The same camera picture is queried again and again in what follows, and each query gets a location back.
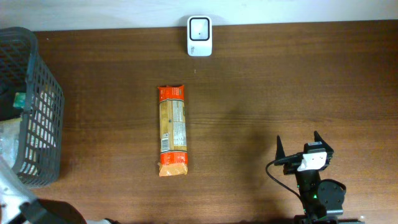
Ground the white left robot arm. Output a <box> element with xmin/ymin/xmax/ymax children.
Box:
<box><xmin>1</xmin><ymin>159</ymin><xmax>120</xmax><ymax>224</ymax></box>

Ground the black camera cable right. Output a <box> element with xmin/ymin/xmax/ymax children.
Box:
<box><xmin>265</xmin><ymin>159</ymin><xmax>307</xmax><ymax>212</ymax></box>

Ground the grey plastic mesh basket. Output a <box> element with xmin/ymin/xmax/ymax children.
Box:
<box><xmin>1</xmin><ymin>27</ymin><xmax>65</xmax><ymax>188</ymax></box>

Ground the white barcode scanner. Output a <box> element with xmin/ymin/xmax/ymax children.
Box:
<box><xmin>187</xmin><ymin>16</ymin><xmax>213</xmax><ymax>57</ymax></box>

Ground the clear plastic bag in basket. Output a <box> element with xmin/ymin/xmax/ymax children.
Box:
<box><xmin>1</xmin><ymin>118</ymin><xmax>22</xmax><ymax>168</ymax></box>

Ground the orange pasta packet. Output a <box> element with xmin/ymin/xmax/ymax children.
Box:
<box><xmin>158</xmin><ymin>85</ymin><xmax>188</xmax><ymax>177</ymax></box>

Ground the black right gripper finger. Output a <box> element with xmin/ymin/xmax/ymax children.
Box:
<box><xmin>314</xmin><ymin>131</ymin><xmax>330</xmax><ymax>149</ymax></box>
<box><xmin>275</xmin><ymin>135</ymin><xmax>285</xmax><ymax>159</ymax></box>

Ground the green packet in basket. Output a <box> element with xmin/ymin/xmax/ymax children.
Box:
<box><xmin>13</xmin><ymin>92</ymin><xmax>26</xmax><ymax>109</ymax></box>

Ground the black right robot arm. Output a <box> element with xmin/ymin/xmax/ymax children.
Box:
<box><xmin>266</xmin><ymin>131</ymin><xmax>361</xmax><ymax>224</ymax></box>

